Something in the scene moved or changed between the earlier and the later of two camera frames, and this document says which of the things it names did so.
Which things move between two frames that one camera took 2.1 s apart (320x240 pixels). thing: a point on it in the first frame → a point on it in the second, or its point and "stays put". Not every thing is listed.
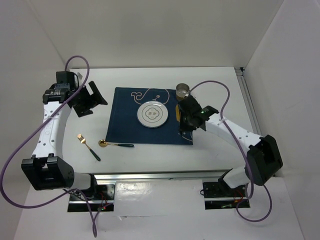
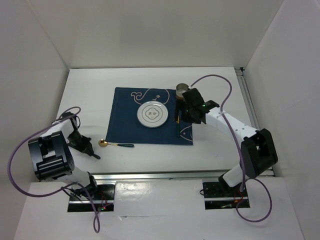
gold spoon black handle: [103, 143] stays put
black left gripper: [93, 100] → [85, 147]
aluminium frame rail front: [206, 175] stays put
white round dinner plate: [152, 114] stays put
